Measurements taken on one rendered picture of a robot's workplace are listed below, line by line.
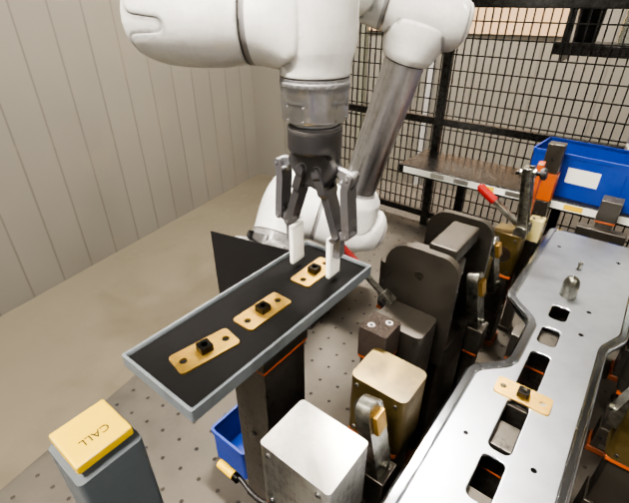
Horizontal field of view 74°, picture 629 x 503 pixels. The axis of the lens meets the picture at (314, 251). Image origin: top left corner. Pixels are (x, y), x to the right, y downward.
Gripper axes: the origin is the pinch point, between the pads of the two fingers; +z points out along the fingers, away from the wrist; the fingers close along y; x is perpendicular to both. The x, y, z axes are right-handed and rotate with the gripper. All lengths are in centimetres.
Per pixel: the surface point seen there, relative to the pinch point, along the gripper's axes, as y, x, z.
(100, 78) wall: -234, 98, 7
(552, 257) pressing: 29, 59, 20
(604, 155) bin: 31, 108, 6
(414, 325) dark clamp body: 15.7, 6.7, 12.0
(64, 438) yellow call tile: -2.6, -39.5, 4.1
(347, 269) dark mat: 4.0, 3.9, 4.0
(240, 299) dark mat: -4.6, -12.4, 4.1
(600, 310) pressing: 41, 42, 20
